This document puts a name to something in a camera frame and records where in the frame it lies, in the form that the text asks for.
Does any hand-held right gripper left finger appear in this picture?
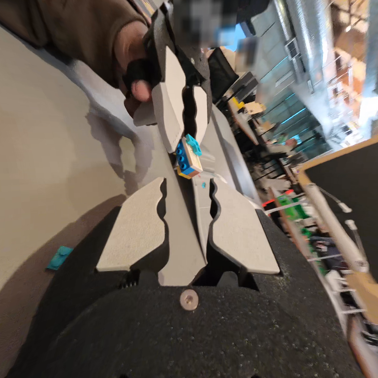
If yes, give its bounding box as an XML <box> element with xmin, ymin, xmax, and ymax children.
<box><xmin>96</xmin><ymin>177</ymin><xmax>170</xmax><ymax>273</ymax></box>

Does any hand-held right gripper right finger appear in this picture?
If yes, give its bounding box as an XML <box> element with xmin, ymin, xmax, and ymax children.
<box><xmin>206</xmin><ymin>178</ymin><xmax>280</xmax><ymax>275</ymax></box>

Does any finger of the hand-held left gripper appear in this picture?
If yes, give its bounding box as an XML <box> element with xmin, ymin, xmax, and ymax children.
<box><xmin>151</xmin><ymin>46</ymin><xmax>187</xmax><ymax>154</ymax></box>
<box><xmin>183</xmin><ymin>86</ymin><xmax>211</xmax><ymax>146</ymax></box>

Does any black monitor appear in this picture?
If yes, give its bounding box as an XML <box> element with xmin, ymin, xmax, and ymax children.
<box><xmin>208</xmin><ymin>47</ymin><xmax>239</xmax><ymax>104</ymax></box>

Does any teal corner plate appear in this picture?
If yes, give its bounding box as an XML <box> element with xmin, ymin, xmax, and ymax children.
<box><xmin>46</xmin><ymin>246</ymin><xmax>74</xmax><ymax>271</ymax></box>
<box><xmin>184</xmin><ymin>133</ymin><xmax>203</xmax><ymax>157</ymax></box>

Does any person's left forearm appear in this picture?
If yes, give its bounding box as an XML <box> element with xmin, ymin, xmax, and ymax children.
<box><xmin>0</xmin><ymin>0</ymin><xmax>149</xmax><ymax>87</ymax></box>

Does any person's left hand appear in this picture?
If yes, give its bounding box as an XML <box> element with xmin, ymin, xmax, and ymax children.
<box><xmin>114</xmin><ymin>22</ymin><xmax>152</xmax><ymax>118</ymax></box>

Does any wood-edged grey desk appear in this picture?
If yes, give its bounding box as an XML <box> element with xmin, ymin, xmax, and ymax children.
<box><xmin>267</xmin><ymin>186</ymin><xmax>378</xmax><ymax>378</ymax></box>

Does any black wood-framed panel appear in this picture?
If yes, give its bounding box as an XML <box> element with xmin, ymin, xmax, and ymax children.
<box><xmin>298</xmin><ymin>136</ymin><xmax>378</xmax><ymax>284</ymax></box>

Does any cluster of green toy bricks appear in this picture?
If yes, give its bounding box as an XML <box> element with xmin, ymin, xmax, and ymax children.
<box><xmin>276</xmin><ymin>192</ymin><xmax>328</xmax><ymax>275</ymax></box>

